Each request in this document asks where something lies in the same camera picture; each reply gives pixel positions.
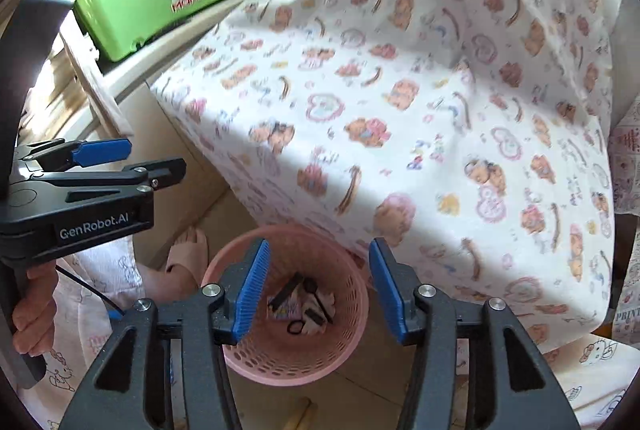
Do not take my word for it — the white shelf unit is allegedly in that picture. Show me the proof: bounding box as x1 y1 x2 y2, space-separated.
97 0 281 101

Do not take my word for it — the stack of old books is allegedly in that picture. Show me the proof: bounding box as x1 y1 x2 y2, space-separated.
20 35 97 147

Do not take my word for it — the black cable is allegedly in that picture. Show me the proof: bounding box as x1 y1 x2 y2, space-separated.
55 263 126 319

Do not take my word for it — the pink plastic basket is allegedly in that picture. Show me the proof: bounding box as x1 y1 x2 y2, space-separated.
200 224 372 386

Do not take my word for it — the black plastic spoon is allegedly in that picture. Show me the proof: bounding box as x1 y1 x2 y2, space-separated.
302 279 334 324

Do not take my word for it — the person's foot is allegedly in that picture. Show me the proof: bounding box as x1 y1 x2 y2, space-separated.
164 227 209 287

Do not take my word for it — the bear print bed sheet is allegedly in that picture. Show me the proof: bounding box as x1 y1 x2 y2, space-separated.
150 0 617 357

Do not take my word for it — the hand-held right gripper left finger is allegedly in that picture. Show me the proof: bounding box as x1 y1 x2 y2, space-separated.
57 239 272 430

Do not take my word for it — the person's left hand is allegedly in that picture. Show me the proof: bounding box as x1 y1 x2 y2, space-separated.
12 263 59 357

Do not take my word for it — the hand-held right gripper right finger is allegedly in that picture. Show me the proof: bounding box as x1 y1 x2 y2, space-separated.
367 237 583 430

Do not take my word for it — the person's printed pyjama leg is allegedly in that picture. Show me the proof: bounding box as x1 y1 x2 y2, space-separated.
544 334 632 417
42 237 147 430

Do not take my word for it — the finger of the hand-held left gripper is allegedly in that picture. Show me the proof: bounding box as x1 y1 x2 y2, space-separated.
35 157 187 192
22 138 133 172

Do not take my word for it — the colourful tissue pack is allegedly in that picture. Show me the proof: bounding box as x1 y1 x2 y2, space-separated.
266 284 337 337

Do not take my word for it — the black packet strip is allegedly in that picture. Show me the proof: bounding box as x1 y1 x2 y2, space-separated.
269 273 305 309

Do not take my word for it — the wooden slat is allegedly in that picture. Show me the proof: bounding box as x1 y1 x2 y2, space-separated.
60 14 134 139

